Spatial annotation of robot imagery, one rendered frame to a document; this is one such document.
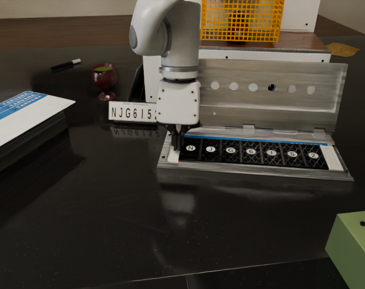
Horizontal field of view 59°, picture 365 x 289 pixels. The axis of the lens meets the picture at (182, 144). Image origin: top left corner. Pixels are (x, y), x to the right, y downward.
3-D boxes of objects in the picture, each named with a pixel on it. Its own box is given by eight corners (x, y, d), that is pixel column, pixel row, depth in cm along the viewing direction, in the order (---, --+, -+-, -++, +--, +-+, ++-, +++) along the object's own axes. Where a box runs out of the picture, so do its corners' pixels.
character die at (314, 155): (305, 171, 75) (306, 166, 74) (298, 147, 83) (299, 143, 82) (328, 172, 74) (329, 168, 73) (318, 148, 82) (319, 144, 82)
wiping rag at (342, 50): (345, 58, 148) (346, 55, 147) (309, 50, 159) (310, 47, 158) (365, 49, 161) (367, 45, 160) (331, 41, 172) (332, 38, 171)
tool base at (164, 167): (157, 175, 77) (156, 162, 75) (169, 131, 94) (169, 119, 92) (352, 189, 72) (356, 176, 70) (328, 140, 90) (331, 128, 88)
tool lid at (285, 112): (168, 57, 83) (169, 57, 85) (168, 128, 90) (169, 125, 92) (348, 64, 79) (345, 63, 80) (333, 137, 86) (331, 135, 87)
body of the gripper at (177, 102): (154, 75, 71) (154, 124, 75) (200, 78, 70) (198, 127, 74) (160, 70, 78) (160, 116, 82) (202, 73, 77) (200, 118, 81)
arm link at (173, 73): (156, 66, 70) (156, 80, 71) (196, 68, 69) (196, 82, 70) (162, 61, 78) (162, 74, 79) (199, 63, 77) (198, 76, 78)
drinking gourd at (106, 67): (93, 104, 109) (88, 71, 103) (95, 93, 116) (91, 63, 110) (119, 102, 110) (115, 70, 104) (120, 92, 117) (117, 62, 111)
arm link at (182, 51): (168, 68, 68) (205, 66, 72) (169, -1, 63) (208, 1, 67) (151, 63, 75) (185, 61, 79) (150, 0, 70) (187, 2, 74)
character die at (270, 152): (262, 168, 76) (262, 163, 75) (259, 145, 84) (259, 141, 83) (283, 169, 75) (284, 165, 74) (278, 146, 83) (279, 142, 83)
